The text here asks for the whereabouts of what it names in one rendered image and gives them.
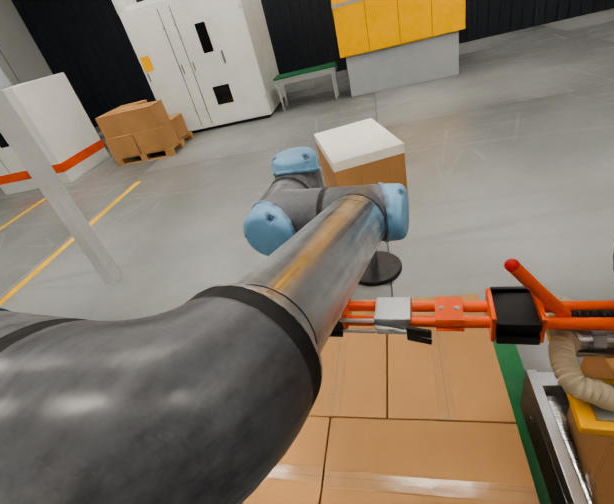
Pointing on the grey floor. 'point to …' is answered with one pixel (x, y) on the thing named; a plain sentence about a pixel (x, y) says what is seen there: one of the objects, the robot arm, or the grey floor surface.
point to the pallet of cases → (142, 131)
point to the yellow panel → (398, 41)
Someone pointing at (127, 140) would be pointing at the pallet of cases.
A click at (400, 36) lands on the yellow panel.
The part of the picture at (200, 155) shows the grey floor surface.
